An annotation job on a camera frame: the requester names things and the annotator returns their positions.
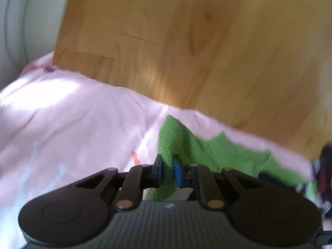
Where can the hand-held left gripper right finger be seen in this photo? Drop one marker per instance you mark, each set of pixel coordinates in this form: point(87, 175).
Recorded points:
point(177, 171)

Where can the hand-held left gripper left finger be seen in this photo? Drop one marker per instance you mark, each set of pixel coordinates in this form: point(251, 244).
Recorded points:
point(158, 170)

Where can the wooden headboard panel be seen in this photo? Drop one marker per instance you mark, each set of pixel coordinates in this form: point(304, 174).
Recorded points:
point(181, 44)

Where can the pink printed bed sheet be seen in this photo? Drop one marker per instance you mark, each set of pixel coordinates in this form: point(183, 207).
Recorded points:
point(77, 114)

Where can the green black striped knit sweater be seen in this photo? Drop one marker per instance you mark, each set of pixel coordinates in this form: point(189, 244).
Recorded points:
point(176, 132)

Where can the dark garment with red pattern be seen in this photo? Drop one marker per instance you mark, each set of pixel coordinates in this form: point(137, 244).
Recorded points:
point(325, 166)

